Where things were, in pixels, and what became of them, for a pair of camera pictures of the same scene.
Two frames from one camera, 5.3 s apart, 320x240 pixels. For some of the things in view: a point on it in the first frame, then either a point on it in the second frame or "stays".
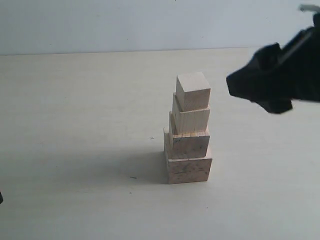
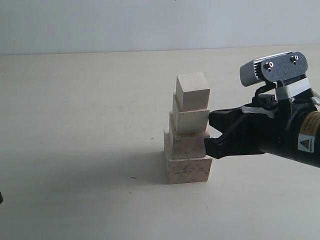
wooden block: [190, 121] stays
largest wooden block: [186, 170] stays
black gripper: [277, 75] -> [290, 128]
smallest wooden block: [193, 92] stays
